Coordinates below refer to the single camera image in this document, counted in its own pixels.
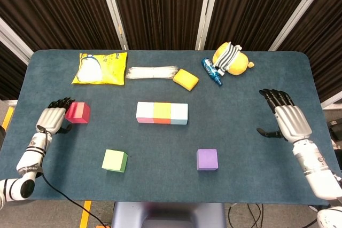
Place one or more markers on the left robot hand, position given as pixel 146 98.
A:
pixel 52 118

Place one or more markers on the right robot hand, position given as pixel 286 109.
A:
pixel 292 122

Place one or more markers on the red foam cube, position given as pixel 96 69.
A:
pixel 78 113

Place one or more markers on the green foam cube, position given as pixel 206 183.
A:
pixel 113 160

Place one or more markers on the pink foam cube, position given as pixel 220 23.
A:
pixel 144 111

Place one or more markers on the purple foam cube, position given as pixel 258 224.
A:
pixel 207 160

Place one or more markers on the orange foam cube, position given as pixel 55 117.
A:
pixel 161 111

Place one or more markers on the light blue foam cube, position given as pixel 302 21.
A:
pixel 179 113

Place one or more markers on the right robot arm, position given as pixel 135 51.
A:
pixel 315 166

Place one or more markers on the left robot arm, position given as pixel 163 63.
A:
pixel 26 158

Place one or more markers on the black equipment box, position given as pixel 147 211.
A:
pixel 336 129

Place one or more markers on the yellow floor tape strip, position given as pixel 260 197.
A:
pixel 85 214
pixel 7 118

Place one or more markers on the dark brown pleated screen panel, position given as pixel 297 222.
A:
pixel 326 38
pixel 66 11
pixel 160 11
pixel 248 11
pixel 10 78

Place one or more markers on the yellow snack bag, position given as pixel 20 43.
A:
pixel 112 70

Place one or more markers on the yellow plush toy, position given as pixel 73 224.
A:
pixel 240 63

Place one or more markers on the blue spray bottle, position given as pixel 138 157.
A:
pixel 211 70

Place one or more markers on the teal felt table cover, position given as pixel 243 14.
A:
pixel 160 137

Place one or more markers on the clear pack of white sticks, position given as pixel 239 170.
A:
pixel 152 72

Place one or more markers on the yellow sponge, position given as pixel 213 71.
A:
pixel 185 79

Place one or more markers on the blue grey robot torso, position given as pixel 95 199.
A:
pixel 168 214

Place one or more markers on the white screen frame post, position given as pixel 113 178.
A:
pixel 16 41
pixel 115 17
pixel 207 17
pixel 294 14
pixel 332 103

